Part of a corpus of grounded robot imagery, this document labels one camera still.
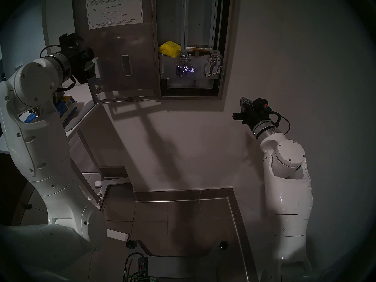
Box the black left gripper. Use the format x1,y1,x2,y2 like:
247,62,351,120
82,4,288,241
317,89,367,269
59,33,96,85

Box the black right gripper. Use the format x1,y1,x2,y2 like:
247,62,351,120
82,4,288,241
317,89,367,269
233,97,273,130

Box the yellow plastic pad pack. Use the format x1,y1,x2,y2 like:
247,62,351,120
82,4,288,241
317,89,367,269
158,41,181,57

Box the dark robot base platform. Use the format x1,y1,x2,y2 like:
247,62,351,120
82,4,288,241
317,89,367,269
135,240,232,282

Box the blue pad package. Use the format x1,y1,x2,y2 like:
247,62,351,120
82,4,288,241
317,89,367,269
25,95,78,127

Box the chrome dispensing lever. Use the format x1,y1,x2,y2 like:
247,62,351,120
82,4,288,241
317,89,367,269
204,55,223,78
176,55,195,78

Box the white instruction sheet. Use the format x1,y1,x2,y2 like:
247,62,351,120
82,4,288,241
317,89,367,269
86,0,144,30

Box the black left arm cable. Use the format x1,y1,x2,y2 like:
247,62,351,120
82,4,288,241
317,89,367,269
40,45,77,93

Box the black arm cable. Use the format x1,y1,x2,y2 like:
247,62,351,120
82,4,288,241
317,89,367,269
40,45,77,93
272,110,291,135

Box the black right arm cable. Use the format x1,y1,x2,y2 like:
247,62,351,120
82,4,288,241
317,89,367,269
272,110,291,135

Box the steel wall dispenser cabinet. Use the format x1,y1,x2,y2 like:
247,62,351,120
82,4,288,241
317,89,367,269
153,0,235,100

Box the green and black base cables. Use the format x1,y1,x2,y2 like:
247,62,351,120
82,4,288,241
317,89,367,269
123,252,159,282

